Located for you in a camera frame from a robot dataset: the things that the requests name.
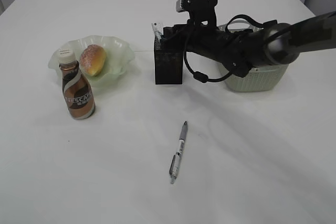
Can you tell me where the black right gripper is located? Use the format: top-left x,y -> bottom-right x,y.
161,23 -> 218,51

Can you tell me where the clear plastic ruler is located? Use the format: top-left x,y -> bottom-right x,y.
151,22 -> 163,42

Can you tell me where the sugared bread roll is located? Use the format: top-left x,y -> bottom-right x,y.
79,44 -> 107,77

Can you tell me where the brown Nescafe coffee bottle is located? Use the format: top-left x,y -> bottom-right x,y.
58,49 -> 96,120

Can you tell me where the grey white clear pen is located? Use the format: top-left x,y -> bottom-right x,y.
169,121 -> 188,184

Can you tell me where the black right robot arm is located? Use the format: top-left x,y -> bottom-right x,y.
160,12 -> 335,77

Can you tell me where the black mesh pen holder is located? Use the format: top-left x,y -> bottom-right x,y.
153,38 -> 183,85

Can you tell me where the pale green plastic basket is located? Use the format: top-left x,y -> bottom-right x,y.
217,19 -> 288,92

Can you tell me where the frosted green glass bowl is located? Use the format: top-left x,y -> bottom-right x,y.
59,35 -> 135,88

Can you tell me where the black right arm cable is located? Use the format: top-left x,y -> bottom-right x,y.
182,14 -> 266,84

